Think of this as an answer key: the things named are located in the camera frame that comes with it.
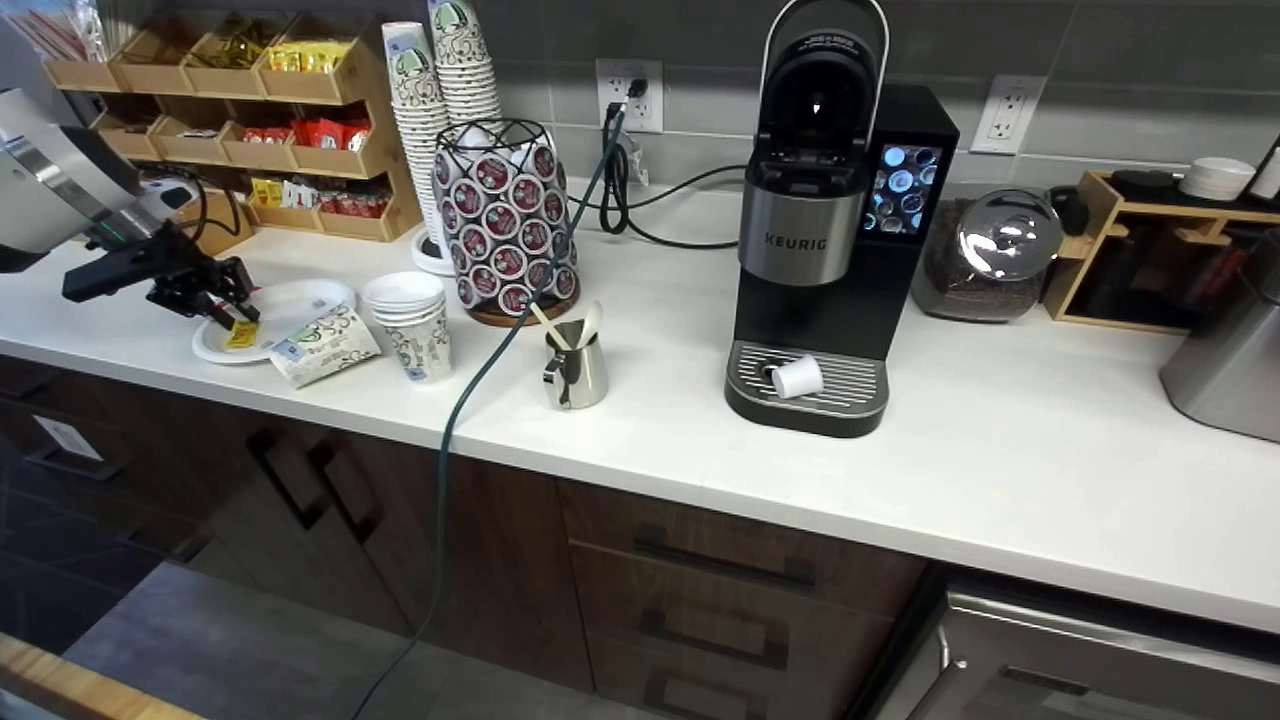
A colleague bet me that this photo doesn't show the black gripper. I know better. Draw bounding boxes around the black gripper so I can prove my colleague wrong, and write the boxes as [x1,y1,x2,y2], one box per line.
[131,220,262,342]

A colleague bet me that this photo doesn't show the yellow sachet red print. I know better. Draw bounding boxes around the yellow sachet red print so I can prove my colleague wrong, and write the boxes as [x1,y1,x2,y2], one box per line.
[218,313,262,356]

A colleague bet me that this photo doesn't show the wooden bin shelf organizer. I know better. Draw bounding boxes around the wooden bin shelf organizer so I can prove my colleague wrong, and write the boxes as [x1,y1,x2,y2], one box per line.
[43,12,418,248]

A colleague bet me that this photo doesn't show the white paper plate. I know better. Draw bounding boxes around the white paper plate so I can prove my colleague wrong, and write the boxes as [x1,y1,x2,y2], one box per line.
[187,271,364,373]

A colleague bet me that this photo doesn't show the yellow and white sachets pile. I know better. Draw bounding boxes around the yellow and white sachets pile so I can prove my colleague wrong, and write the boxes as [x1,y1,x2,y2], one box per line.
[246,171,323,220]

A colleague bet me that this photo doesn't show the patterned paper cup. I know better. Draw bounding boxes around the patterned paper cup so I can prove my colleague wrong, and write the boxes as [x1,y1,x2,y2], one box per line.
[266,302,388,396]
[354,268,458,390]

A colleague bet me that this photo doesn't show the red and white sachets pile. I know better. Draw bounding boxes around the red and white sachets pile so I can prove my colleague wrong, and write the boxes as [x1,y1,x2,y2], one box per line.
[310,184,397,223]

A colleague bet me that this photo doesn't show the red sachets white oval pile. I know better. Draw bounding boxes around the red sachets white oval pile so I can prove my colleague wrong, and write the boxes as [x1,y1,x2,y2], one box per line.
[286,109,376,156]

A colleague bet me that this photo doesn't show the white paper label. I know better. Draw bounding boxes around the white paper label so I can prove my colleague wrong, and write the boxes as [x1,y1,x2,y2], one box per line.
[29,414,107,470]

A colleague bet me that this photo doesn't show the olive yellow sachets pile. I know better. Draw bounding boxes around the olive yellow sachets pile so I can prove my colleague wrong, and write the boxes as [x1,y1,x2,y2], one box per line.
[197,24,266,73]

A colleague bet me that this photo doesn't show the tall paper cup stack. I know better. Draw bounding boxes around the tall paper cup stack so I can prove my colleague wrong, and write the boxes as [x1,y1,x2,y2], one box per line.
[381,17,453,268]

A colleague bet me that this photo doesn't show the clear plastic packets pile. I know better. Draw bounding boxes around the clear plastic packets pile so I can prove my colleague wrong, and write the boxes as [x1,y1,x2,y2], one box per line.
[20,0,112,63]

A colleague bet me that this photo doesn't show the wooden stirrers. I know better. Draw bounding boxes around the wooden stirrers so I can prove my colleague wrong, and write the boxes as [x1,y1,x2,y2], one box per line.
[522,302,592,361]

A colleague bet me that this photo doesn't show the tallest paper cup stack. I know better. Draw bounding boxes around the tallest paper cup stack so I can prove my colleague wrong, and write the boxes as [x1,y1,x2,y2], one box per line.
[422,0,502,134]

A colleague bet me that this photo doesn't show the shiny metal cup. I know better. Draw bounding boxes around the shiny metal cup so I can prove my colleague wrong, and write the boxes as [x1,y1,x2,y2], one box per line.
[536,317,611,415]

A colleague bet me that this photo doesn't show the dark wood cabinet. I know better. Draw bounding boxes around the dark wood cabinet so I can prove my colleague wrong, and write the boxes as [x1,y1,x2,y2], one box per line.
[0,351,937,720]

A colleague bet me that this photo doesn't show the light wooden plank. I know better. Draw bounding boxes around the light wooden plank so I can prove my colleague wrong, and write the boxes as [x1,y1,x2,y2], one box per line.
[0,630,207,720]

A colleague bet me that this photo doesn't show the white coffee pod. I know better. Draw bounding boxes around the white coffee pod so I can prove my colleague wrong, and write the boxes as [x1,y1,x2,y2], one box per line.
[769,351,826,405]

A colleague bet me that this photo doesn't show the black Keurig coffee machine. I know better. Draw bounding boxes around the black Keurig coffee machine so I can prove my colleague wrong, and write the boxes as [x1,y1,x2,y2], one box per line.
[721,0,964,443]

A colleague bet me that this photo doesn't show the round steel appliance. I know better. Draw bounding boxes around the round steel appliance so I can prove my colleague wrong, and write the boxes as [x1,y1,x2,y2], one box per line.
[906,184,1069,329]

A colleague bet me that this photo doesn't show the wooden countertop organizer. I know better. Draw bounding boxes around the wooden countertop organizer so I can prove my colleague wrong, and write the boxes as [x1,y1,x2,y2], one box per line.
[1040,167,1280,342]

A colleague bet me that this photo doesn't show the stainless steel dishwasher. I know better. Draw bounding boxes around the stainless steel dishwasher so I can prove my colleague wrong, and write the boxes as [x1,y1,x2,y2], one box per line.
[867,568,1280,720]

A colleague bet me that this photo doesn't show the white round container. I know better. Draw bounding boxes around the white round container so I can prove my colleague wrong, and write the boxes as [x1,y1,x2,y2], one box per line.
[1176,151,1258,209]

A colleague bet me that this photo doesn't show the steel canister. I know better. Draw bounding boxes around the steel canister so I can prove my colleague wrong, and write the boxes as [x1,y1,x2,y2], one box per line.
[1157,256,1280,447]

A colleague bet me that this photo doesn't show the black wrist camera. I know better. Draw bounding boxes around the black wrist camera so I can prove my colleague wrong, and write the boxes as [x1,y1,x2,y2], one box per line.
[54,248,156,308]

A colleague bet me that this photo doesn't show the black cabinet door handle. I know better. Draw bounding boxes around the black cabinet door handle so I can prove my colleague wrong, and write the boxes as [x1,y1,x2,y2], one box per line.
[310,436,388,549]
[246,424,333,533]

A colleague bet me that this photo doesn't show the green cable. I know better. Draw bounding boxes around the green cable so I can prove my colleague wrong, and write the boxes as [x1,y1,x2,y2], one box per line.
[349,184,597,720]

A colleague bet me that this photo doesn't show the wire coffee pod carousel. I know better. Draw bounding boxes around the wire coffee pod carousel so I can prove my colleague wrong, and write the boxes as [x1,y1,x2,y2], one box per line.
[426,111,586,334]

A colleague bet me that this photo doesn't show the black power cable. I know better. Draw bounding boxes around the black power cable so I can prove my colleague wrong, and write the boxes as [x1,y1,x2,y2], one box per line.
[597,77,752,256]

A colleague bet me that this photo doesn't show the white wall outlet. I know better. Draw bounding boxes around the white wall outlet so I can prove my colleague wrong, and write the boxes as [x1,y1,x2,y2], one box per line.
[966,73,1050,160]
[592,57,667,141]

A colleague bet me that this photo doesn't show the black drawer handle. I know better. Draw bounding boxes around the black drawer handle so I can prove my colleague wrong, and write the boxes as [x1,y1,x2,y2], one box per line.
[627,520,820,594]
[635,603,792,672]

